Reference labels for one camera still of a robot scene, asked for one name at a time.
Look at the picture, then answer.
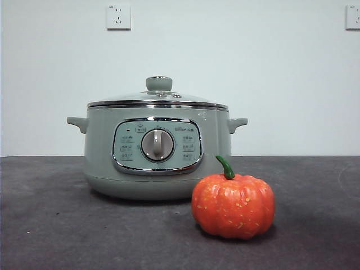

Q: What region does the glass lid with green knob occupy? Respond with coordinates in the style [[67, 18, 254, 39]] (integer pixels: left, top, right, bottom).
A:
[[87, 75, 227, 110]]

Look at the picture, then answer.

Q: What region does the orange toy pumpkin green stem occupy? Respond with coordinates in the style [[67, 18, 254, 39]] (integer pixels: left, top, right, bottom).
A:
[[191, 155, 276, 241]]

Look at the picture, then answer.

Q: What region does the pale green electric pot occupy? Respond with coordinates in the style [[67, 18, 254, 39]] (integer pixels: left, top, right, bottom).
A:
[[66, 105, 249, 201]]

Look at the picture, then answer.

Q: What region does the white wall socket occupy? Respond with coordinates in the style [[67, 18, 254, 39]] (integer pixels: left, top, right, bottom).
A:
[[345, 4, 360, 31], [106, 3, 132, 32]]

